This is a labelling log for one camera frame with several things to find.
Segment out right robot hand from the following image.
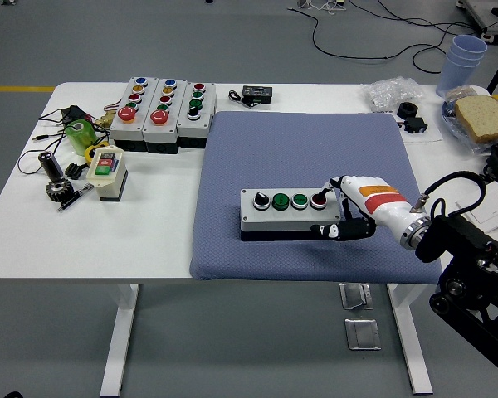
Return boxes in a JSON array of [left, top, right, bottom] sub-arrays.
[[310, 174, 418, 242]]

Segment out grey four-button control box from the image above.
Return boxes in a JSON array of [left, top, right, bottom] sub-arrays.
[[239, 187, 342, 242], [176, 80, 217, 149]]

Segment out five-button box red mushroom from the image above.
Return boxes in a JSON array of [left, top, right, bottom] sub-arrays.
[[142, 77, 188, 155], [109, 76, 159, 152]]

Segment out white paper sheet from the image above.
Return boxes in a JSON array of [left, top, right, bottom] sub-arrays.
[[371, 108, 444, 144]]

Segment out black servo motor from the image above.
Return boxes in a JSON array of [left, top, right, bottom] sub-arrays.
[[400, 117, 428, 135]]

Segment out metal floor socket plate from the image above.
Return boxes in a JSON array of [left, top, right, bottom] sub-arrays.
[[344, 318, 382, 352], [339, 283, 374, 311]]

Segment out clear plastic bread wrapper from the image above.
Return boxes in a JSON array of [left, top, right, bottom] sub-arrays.
[[441, 85, 498, 153]]

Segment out clear plastic bag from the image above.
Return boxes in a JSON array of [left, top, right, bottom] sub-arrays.
[[359, 76, 425, 112]]

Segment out blue-grey padded mat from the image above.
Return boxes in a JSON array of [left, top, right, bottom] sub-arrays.
[[189, 109, 444, 285]]

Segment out white table leg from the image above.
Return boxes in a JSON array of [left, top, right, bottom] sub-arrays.
[[386, 283, 434, 395], [99, 284, 141, 397]]

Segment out white bread slice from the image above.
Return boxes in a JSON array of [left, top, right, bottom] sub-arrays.
[[453, 95, 498, 144]]

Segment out pale blue plastic cup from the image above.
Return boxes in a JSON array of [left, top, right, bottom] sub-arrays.
[[447, 34, 489, 57], [444, 51, 485, 63], [435, 57, 481, 99]]

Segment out black digital meter module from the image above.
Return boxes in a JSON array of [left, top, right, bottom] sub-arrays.
[[241, 85, 275, 105]]

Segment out black pen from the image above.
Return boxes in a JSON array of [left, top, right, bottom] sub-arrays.
[[56, 182, 95, 213]]

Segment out black metal gear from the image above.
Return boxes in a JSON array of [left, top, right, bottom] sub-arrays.
[[45, 178, 75, 203]]

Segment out black metal cylinder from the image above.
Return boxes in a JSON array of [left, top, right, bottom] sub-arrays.
[[37, 151, 65, 182]]

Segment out small black toothed part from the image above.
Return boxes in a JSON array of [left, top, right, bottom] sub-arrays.
[[64, 163, 88, 180]]

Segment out yellow tape roll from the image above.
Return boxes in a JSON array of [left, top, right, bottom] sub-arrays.
[[84, 142, 110, 163]]

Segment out green translucent roll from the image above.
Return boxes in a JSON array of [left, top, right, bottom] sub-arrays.
[[64, 119, 97, 157]]

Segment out brass fitting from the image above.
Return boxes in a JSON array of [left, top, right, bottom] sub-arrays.
[[95, 108, 116, 128]]

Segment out black power adapter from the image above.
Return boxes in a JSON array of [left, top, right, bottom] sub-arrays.
[[61, 105, 93, 126]]

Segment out black floor cable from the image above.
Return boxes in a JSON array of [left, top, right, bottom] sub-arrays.
[[288, 0, 489, 75]]

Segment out black module cable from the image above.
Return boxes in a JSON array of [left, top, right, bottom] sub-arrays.
[[227, 90, 258, 109]]

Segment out white floor cables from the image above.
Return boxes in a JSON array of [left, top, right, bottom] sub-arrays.
[[288, 0, 348, 16]]

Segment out metal frame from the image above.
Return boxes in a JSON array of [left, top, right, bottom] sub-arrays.
[[456, 0, 498, 42]]

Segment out cream red-green switch box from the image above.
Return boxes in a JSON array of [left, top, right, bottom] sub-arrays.
[[85, 144, 129, 203]]

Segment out thin black cable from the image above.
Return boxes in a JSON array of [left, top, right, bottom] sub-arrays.
[[17, 108, 109, 175]]

